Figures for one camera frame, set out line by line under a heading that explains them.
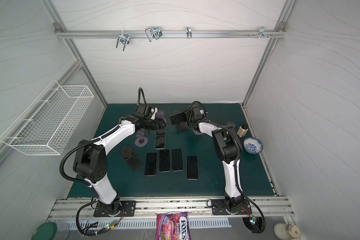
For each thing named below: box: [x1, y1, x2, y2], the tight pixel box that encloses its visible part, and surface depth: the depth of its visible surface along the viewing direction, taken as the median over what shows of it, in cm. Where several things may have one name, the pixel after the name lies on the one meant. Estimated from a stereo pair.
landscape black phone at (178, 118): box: [169, 111, 187, 126], surface depth 100 cm
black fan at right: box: [242, 211, 266, 234], surface depth 73 cm
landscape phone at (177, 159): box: [171, 148, 184, 172], surface depth 91 cm
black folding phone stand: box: [119, 144, 143, 171], surface depth 89 cm
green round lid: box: [31, 221, 58, 240], surface depth 61 cm
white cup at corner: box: [274, 223, 301, 240], surface depth 62 cm
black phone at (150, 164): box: [144, 152, 158, 176], surface depth 89 cm
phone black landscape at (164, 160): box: [158, 149, 171, 172], surface depth 90 cm
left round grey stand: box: [135, 128, 148, 148], surface depth 100 cm
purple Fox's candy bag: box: [155, 212, 192, 240], surface depth 69 cm
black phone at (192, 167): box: [186, 155, 199, 180], surface depth 90 cm
